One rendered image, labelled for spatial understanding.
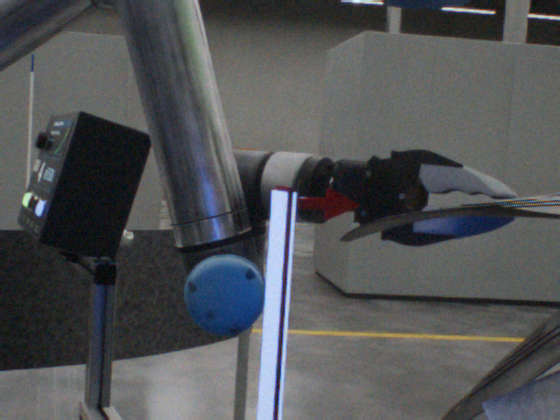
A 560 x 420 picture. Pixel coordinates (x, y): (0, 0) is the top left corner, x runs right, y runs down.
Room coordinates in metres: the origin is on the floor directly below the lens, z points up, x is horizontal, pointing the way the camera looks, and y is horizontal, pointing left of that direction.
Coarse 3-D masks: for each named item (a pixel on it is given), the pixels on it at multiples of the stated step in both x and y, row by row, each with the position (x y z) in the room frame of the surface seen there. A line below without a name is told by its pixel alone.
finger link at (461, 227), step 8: (424, 208) 0.77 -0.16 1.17; (432, 208) 0.76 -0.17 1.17; (416, 224) 0.77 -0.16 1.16; (424, 224) 0.76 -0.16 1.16; (432, 224) 0.76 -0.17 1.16; (440, 224) 0.76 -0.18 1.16; (448, 224) 0.75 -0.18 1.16; (456, 224) 0.75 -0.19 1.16; (464, 224) 0.74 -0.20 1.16; (472, 224) 0.74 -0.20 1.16; (480, 224) 0.74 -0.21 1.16; (488, 224) 0.74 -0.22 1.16; (496, 224) 0.74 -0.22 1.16; (504, 224) 0.74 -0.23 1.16; (424, 232) 0.76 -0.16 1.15; (432, 232) 0.76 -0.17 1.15; (440, 232) 0.75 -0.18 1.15; (448, 232) 0.75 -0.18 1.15; (456, 232) 0.75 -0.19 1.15; (464, 232) 0.74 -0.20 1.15; (472, 232) 0.74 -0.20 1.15; (480, 232) 0.74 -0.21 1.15
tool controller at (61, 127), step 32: (64, 128) 1.15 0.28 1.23; (96, 128) 1.10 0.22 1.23; (128, 128) 1.11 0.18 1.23; (64, 160) 1.08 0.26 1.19; (96, 160) 1.10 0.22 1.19; (128, 160) 1.11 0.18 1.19; (64, 192) 1.08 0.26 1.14; (96, 192) 1.10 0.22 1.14; (128, 192) 1.11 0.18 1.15; (32, 224) 1.15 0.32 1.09; (64, 224) 1.08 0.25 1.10; (96, 224) 1.10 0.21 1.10; (96, 256) 1.10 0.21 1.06
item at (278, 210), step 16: (272, 192) 0.59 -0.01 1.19; (272, 208) 0.58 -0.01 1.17; (272, 224) 0.58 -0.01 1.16; (272, 240) 0.58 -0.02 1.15; (272, 256) 0.58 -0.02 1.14; (272, 272) 0.58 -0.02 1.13; (272, 288) 0.57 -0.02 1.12; (272, 304) 0.57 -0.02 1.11; (272, 320) 0.57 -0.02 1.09; (272, 336) 0.57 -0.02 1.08; (272, 352) 0.57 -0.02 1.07; (272, 368) 0.57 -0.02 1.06; (272, 384) 0.57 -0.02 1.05; (272, 400) 0.57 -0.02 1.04; (272, 416) 0.57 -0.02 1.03
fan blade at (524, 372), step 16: (528, 336) 0.90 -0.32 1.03; (544, 336) 0.84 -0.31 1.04; (512, 352) 0.88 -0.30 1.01; (528, 352) 0.84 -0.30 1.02; (544, 352) 0.81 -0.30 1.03; (496, 368) 0.89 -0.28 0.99; (512, 368) 0.84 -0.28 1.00; (528, 368) 0.81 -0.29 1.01; (544, 368) 0.78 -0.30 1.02; (480, 384) 0.89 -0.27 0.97; (496, 384) 0.84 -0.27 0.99; (512, 384) 0.80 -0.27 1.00; (464, 400) 0.88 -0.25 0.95; (480, 400) 0.83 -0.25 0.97; (464, 416) 0.82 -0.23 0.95
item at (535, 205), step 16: (448, 208) 0.55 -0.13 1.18; (464, 208) 0.54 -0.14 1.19; (480, 208) 0.53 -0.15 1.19; (496, 208) 0.54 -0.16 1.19; (512, 208) 0.54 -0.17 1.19; (528, 208) 0.63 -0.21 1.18; (544, 208) 0.63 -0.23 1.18; (368, 224) 0.64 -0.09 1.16; (384, 224) 0.65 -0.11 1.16; (400, 224) 0.69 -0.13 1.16
